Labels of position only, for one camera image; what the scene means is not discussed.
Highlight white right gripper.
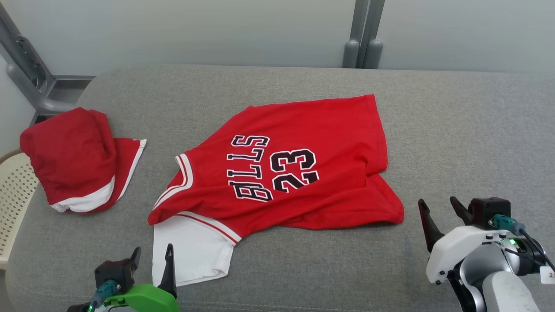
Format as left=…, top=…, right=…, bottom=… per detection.
left=418, top=196, right=513, bottom=285

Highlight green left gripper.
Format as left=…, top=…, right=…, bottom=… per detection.
left=103, top=244, right=181, bottom=312

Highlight red shorts with white trim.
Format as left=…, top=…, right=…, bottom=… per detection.
left=20, top=107, right=147, bottom=214

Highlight red Bulls 23 jersey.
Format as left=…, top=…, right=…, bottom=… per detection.
left=147, top=94, right=405, bottom=287

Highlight cream perforated laundry basket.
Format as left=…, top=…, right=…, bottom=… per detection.
left=0, top=150, right=41, bottom=270

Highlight left arm teal-plug camera cable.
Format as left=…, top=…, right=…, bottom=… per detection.
left=87, top=279, right=121, bottom=312

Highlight arm teal-plug camera cable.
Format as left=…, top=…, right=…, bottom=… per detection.
left=87, top=279, right=121, bottom=312
left=490, top=214, right=555, bottom=273

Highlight right arm teal-plug camera cable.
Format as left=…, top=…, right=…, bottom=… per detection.
left=490, top=214, right=555, bottom=273

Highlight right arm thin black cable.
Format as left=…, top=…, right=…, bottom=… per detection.
left=503, top=246, right=548, bottom=266

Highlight grey metal partition post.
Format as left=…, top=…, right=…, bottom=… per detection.
left=343, top=0, right=369, bottom=69
left=358, top=0, right=385, bottom=70

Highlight grey metal corner frame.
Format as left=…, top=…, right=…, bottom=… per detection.
left=0, top=4, right=95, bottom=116

